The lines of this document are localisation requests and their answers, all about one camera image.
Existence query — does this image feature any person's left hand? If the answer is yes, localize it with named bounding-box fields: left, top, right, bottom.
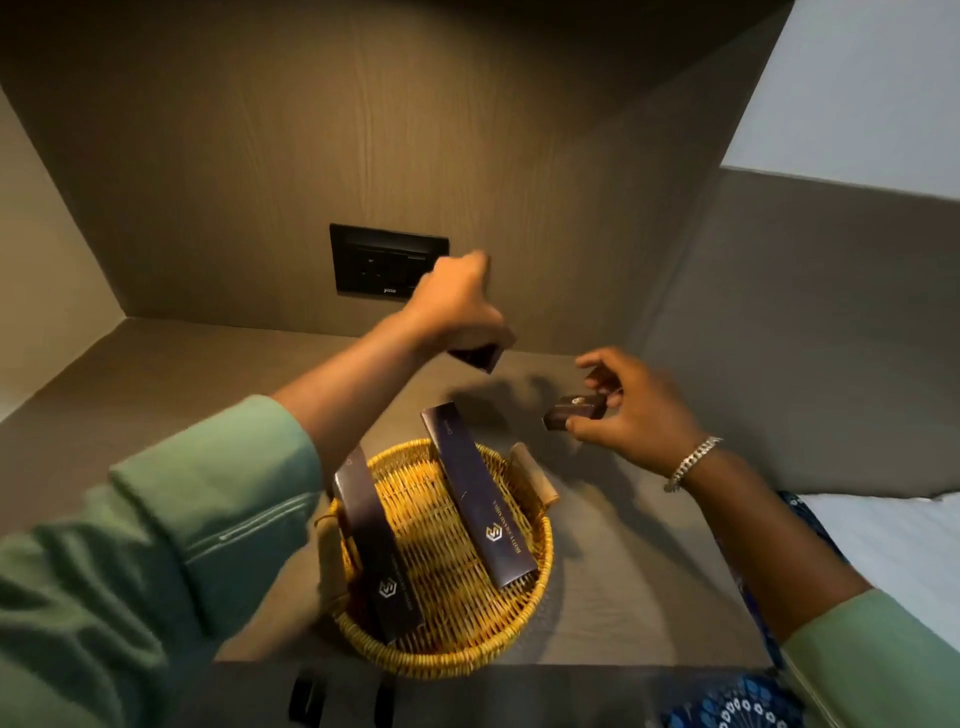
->
left=405, top=251, right=519, bottom=361

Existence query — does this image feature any person's right hand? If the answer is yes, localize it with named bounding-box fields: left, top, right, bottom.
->
left=566, top=346, right=708, bottom=477

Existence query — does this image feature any small dark box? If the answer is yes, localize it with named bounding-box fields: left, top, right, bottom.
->
left=447, top=343, right=504, bottom=375
left=543, top=393, right=609, bottom=433

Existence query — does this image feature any person's right forearm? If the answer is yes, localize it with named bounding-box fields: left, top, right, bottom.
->
left=678, top=448, right=875, bottom=646

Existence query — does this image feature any person's left forearm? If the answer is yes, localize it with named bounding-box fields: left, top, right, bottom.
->
left=271, top=311, right=429, bottom=498

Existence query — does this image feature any long dark box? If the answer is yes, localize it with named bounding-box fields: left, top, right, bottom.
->
left=332, top=445, right=427, bottom=647
left=420, top=402, right=540, bottom=592

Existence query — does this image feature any yellow wicker basket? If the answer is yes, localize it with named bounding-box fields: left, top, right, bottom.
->
left=314, top=438, right=561, bottom=681

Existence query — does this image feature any blue patterned cloth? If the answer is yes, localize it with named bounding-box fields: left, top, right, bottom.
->
left=660, top=491, right=852, bottom=728

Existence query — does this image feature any white bed sheet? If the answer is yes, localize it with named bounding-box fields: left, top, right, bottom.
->
left=798, top=491, right=960, bottom=655

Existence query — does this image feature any green long-sleeved shirt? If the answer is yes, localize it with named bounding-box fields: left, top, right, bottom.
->
left=0, top=395, right=960, bottom=728

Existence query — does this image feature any silver chain bracelet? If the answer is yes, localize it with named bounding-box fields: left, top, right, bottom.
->
left=663, top=435, right=726, bottom=495

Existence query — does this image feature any black wall socket panel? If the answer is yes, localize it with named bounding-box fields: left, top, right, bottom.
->
left=329, top=222, right=450, bottom=300

